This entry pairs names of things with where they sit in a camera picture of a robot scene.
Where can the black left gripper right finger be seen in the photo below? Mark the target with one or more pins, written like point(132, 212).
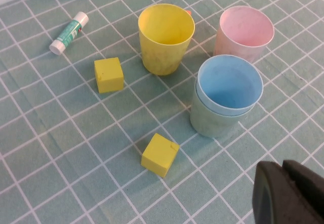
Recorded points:
point(312, 191)

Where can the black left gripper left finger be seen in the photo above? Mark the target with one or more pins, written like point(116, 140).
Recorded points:
point(273, 198)

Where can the light blue plastic cup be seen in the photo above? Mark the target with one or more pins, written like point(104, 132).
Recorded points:
point(227, 87)

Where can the pink plastic cup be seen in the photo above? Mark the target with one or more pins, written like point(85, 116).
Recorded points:
point(243, 29)

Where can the yellow plastic cup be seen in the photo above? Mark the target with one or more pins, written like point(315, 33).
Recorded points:
point(162, 56)

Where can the green plastic cup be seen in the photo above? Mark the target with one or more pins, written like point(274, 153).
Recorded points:
point(212, 125)

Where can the yellow foam cube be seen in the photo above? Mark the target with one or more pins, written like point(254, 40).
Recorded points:
point(108, 75)
point(159, 155)

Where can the orange foam cube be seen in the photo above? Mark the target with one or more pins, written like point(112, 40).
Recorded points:
point(188, 12)

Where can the teal checked tablecloth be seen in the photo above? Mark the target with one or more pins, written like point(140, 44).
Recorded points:
point(63, 145)

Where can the green and white glue stick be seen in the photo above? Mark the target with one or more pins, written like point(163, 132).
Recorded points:
point(68, 32)

